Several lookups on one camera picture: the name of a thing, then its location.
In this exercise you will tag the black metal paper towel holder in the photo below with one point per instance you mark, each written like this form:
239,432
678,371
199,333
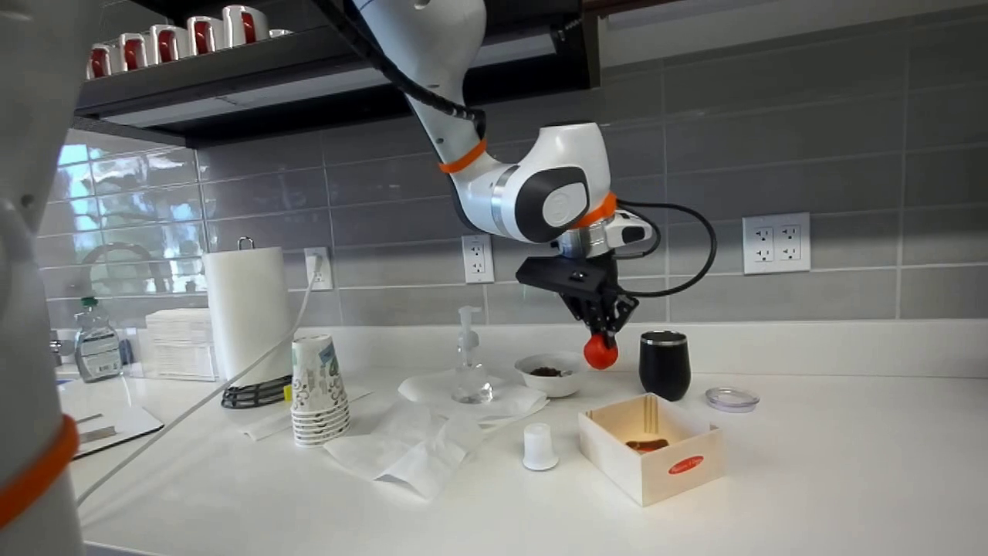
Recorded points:
256,394

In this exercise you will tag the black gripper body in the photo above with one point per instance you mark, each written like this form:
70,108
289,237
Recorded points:
602,295

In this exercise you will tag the white bowl dark contents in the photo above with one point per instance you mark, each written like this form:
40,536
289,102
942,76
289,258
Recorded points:
549,378

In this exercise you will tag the dark red item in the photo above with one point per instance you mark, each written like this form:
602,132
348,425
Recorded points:
647,446

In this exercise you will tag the clear glass flask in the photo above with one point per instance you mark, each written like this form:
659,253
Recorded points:
470,376

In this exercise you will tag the small white red box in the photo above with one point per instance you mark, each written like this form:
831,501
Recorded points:
659,481

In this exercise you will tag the white round plate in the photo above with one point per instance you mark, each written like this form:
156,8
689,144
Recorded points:
427,391

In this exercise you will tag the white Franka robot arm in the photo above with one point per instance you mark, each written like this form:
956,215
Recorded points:
514,196

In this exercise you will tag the white single wall outlet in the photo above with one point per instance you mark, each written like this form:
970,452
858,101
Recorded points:
476,258
320,271

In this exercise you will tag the dark wall shelf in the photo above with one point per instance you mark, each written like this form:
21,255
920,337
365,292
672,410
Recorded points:
268,87

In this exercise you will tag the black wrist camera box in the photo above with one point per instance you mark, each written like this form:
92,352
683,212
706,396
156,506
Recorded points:
552,272

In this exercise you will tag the clear plastic bag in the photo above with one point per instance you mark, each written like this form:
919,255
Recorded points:
411,452

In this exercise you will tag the white paper towel roll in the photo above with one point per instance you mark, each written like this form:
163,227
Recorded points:
247,314

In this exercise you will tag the stack of patterned paper cups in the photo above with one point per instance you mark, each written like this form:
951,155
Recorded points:
320,396

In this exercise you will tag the orange ball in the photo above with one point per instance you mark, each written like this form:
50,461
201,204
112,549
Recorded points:
600,353

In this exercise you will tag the flat paper sheet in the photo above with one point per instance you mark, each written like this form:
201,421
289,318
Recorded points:
118,432

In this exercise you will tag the small white coffee pod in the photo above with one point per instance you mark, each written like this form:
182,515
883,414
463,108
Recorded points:
540,452

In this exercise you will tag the white napkin stack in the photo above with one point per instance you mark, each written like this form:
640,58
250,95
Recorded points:
181,345

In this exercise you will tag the black tumbler cup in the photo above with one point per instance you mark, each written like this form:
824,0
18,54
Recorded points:
666,370

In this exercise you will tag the white folded napkin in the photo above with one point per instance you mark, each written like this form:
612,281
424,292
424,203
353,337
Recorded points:
268,425

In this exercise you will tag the clear round lid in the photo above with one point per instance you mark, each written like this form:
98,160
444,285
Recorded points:
734,396

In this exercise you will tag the white double wall outlet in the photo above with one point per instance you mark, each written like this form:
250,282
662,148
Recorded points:
775,242

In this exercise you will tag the clear soap bottle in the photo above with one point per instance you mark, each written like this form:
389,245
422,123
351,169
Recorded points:
98,352

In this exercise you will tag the white robot base link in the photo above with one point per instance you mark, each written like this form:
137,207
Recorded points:
31,311

